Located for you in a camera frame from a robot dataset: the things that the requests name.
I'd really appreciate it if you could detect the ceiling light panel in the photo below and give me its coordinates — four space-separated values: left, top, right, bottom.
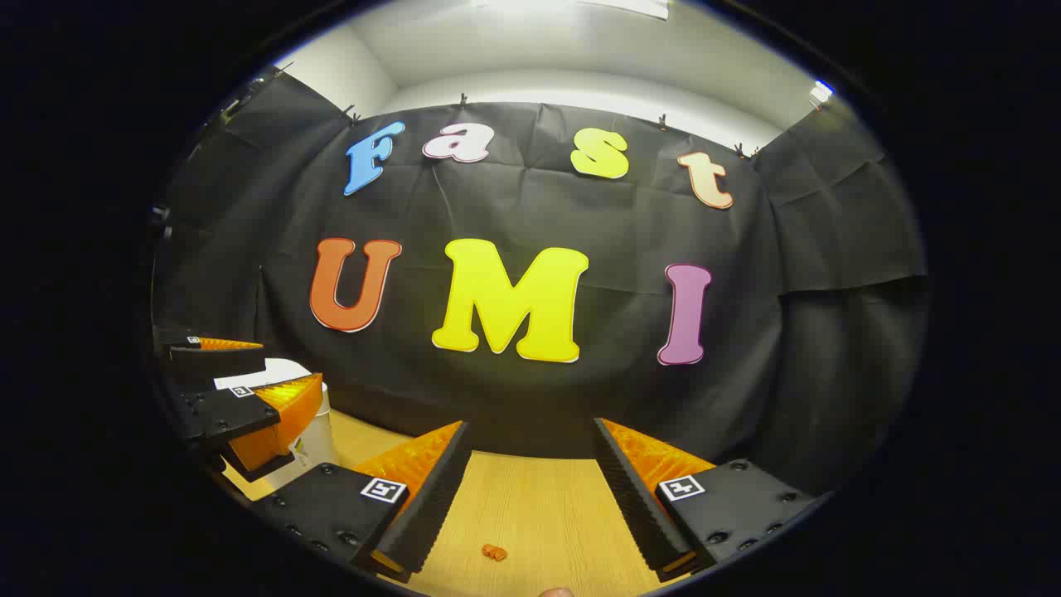
477 0 671 21

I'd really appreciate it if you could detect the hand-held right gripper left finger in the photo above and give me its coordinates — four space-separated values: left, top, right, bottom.
249 420 473 584

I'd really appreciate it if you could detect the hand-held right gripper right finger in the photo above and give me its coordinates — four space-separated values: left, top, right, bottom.
593 417 830 583

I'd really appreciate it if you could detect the white desktop garbage bin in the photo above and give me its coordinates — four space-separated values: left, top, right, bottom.
214 358 337 498

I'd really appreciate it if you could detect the wooden desktop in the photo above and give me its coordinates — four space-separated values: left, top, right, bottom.
211 408 705 597

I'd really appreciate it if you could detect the black backdrop cloth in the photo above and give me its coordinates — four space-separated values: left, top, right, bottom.
149 70 929 498

